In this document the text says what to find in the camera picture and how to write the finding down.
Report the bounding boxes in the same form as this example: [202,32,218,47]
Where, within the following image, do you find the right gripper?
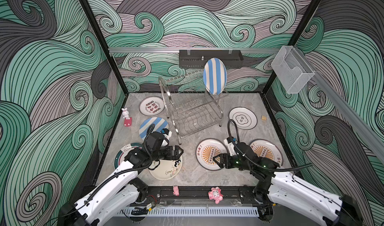
[211,153,253,173]

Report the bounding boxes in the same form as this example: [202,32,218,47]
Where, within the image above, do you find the orange sunburst plate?
[196,138,228,171]
[250,139,284,166]

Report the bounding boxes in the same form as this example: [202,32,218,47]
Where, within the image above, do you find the blue striped plate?
[203,58,227,95]
[138,117,169,140]

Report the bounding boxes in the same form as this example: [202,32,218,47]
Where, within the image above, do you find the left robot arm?
[57,146,184,226]

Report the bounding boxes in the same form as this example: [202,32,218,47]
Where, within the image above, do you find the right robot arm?
[213,153,364,226]

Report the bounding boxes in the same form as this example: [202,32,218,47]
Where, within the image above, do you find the cream plate floral drawing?
[150,159,183,181]

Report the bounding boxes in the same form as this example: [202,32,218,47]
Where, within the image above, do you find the pink pig toy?
[208,187,224,204]

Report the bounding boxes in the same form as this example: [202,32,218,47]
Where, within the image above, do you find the small pink figurine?
[173,186,180,197]

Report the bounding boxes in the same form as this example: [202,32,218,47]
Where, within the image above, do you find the white plate dark cloud motif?
[229,107,258,130]

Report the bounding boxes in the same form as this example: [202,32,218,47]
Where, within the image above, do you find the white plate red characters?
[139,96,165,116]

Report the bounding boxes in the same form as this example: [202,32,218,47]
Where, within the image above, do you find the white plate green red rim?
[114,142,142,169]

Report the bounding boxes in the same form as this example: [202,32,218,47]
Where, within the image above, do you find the white rabbit figurine pink base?
[122,108,132,127]

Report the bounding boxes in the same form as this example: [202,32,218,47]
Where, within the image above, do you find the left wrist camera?
[146,128,172,151]

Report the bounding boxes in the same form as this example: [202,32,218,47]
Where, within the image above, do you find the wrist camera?
[223,137,238,156]
[146,128,172,151]

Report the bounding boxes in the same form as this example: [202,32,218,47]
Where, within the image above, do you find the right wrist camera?
[223,137,238,156]

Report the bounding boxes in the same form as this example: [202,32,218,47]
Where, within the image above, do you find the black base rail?
[83,185,271,206]

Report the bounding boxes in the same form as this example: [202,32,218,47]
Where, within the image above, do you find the steel wire dish rack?
[159,69,229,144]

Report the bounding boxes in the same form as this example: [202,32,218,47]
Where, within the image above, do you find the white slotted cable duct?
[116,206,259,218]

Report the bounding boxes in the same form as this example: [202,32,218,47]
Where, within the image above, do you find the black wall shelf basket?
[179,49,244,69]

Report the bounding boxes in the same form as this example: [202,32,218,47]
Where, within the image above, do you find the aluminium wall rail back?
[108,47,280,54]

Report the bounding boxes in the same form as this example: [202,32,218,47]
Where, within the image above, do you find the aluminium wall rail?
[108,47,280,54]
[298,49,384,161]

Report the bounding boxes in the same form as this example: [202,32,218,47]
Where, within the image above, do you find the clear acrylic wall holder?
[271,46,315,94]

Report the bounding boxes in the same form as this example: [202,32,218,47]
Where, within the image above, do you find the aluminium wall rail right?
[298,49,384,161]

